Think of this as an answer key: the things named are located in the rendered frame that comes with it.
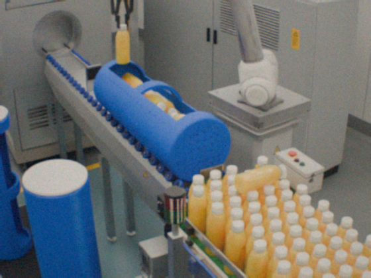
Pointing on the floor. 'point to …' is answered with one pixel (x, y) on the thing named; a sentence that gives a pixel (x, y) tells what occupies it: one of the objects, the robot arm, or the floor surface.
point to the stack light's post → (175, 255)
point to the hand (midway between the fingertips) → (122, 21)
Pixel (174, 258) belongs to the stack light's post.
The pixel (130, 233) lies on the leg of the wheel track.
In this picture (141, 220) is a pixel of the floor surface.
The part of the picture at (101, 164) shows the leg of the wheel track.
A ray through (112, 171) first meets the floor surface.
